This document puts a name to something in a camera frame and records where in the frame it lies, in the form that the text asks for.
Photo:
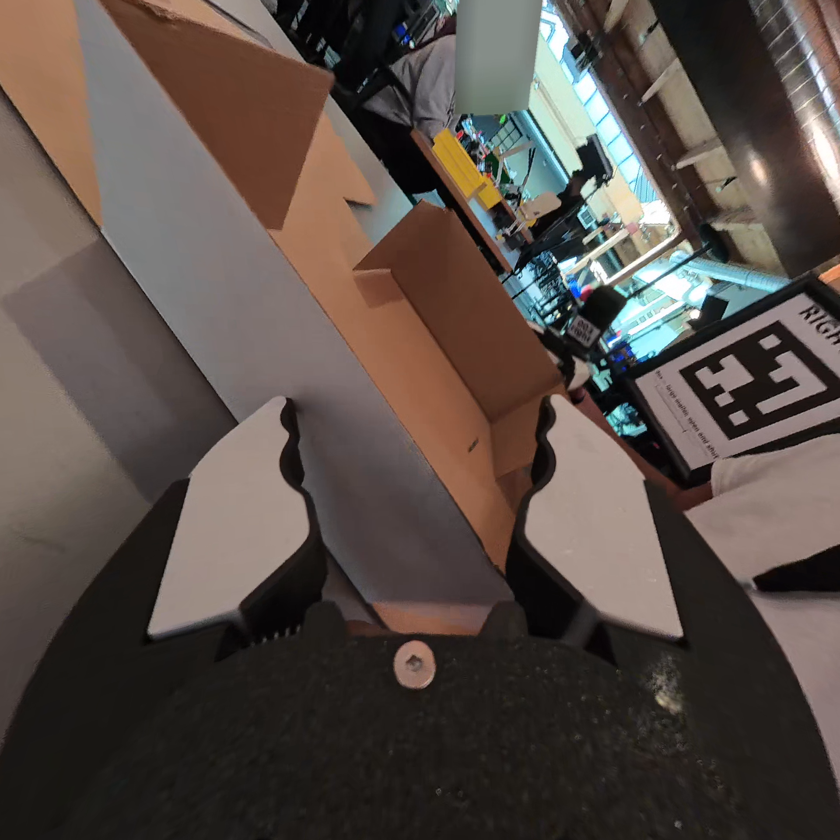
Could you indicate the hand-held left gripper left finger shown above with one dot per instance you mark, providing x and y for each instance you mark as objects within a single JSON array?
[{"x": 223, "y": 525}]

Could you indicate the silver ventilation duct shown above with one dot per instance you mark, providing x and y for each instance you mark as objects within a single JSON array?
[{"x": 735, "y": 272}]

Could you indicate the dark round column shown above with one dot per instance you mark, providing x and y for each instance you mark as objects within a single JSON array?
[{"x": 741, "y": 131}]

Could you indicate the black white marker board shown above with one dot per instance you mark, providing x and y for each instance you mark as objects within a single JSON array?
[{"x": 754, "y": 380}]

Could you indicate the person's white garment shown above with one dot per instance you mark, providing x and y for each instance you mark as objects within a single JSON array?
[{"x": 774, "y": 512}]

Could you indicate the large cardboard box with lid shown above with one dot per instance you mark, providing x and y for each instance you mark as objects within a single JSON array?
[{"x": 407, "y": 367}]

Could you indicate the yellow storage bins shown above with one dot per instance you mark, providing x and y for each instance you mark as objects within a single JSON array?
[{"x": 459, "y": 161}]

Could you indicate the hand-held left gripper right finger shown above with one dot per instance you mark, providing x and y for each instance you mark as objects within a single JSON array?
[{"x": 597, "y": 525}]

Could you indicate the wooden workbench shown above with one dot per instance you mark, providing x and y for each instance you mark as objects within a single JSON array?
[{"x": 484, "y": 228}]

